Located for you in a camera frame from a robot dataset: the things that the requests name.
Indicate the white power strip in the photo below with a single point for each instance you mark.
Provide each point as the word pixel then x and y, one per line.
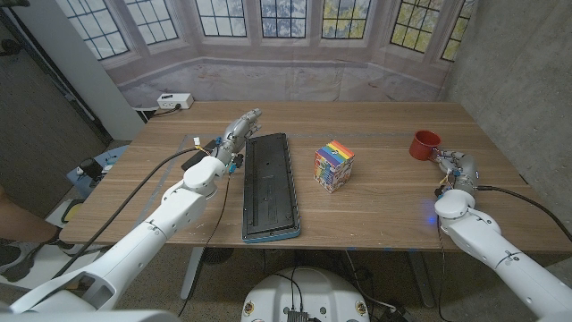
pixel 175 101

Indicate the person bare leg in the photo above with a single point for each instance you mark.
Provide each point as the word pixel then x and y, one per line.
pixel 22 223

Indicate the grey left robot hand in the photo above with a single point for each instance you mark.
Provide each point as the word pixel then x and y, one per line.
pixel 237 136

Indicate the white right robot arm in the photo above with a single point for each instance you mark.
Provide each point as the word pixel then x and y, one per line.
pixel 491 248

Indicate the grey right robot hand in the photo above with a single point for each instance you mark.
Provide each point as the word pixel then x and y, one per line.
pixel 465 172

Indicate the small flat black device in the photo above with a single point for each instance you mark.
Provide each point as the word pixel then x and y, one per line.
pixel 196 157

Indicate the grey table leg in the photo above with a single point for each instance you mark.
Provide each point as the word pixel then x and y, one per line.
pixel 191 273
pixel 422 282

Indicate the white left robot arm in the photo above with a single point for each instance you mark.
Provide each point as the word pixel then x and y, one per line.
pixel 152 232

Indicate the red speckled enamel cup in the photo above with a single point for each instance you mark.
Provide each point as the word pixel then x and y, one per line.
pixel 422 146

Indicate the yellow black floor item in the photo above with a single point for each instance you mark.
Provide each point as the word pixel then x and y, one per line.
pixel 71 211

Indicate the grey black sneaker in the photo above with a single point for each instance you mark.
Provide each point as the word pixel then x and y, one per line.
pixel 18 264

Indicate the rainbow puzzle cube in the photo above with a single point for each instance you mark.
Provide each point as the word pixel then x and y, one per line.
pixel 333 167

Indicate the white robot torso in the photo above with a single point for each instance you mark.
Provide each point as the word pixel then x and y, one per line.
pixel 308 290

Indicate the printed window backdrop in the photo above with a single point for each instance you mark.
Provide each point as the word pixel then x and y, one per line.
pixel 286 76

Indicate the black keyboard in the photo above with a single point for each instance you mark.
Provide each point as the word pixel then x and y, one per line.
pixel 269 188

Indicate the blue floor stand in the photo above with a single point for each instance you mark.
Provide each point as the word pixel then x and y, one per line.
pixel 105 163

